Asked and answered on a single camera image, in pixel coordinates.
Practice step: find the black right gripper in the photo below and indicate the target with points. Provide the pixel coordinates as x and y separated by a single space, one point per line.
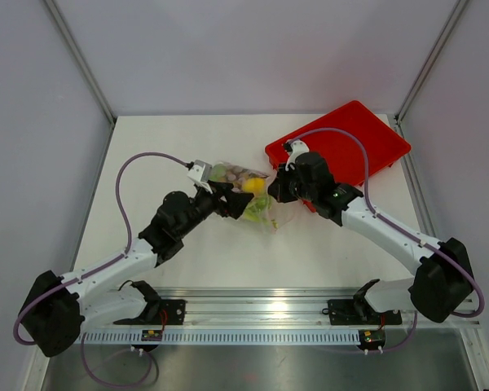
278 189

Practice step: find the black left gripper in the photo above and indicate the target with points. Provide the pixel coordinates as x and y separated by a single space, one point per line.
236 202

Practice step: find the yellow fake mango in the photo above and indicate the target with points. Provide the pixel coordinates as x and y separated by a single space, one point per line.
254 185

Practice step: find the green fake lettuce leaf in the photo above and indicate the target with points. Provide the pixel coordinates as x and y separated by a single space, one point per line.
258 211

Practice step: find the clear zip top bag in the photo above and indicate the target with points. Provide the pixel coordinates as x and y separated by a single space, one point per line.
277 212

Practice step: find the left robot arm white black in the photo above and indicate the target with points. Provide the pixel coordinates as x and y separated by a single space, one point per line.
58 309

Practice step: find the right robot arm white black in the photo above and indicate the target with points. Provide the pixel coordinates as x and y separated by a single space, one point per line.
442 277

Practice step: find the fake brown grape bunch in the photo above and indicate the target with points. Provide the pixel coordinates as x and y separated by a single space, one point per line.
236 175

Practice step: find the red plastic tray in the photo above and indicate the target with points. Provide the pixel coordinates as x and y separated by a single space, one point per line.
343 137

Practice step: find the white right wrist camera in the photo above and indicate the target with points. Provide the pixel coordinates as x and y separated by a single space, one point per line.
294 148

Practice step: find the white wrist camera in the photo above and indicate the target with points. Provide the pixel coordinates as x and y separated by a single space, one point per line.
199 173
294 148

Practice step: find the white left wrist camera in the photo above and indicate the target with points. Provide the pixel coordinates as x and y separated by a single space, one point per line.
199 173

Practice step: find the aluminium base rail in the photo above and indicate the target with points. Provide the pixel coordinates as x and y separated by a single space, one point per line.
268 308

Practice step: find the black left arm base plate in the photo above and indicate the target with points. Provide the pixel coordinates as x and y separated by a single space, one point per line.
170 311

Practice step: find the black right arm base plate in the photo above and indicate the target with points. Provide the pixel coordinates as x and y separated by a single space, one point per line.
348 312

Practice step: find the white slotted cable duct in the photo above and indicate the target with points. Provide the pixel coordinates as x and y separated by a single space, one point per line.
179 336

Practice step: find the aluminium frame post right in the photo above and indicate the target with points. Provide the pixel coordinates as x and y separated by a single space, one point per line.
440 43

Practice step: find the aluminium frame post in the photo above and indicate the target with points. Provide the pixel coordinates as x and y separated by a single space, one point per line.
440 43
70 42

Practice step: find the aluminium frame post left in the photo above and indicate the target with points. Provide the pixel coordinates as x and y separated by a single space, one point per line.
70 42

